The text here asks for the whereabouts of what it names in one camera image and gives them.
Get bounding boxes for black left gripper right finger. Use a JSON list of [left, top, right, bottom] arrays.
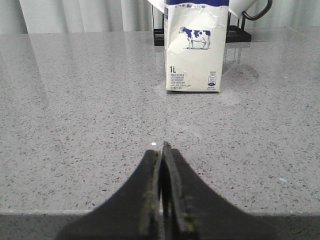
[[160, 142, 279, 240]]

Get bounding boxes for white mug black handle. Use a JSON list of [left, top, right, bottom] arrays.
[[229, 0, 273, 21], [147, 0, 165, 13]]

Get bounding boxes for black wire mug rack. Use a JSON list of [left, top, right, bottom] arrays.
[[151, 4, 252, 46]]

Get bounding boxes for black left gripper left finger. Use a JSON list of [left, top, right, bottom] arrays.
[[56, 150, 161, 240]]

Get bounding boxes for white blue milk carton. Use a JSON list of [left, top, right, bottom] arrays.
[[164, 0, 229, 92]]

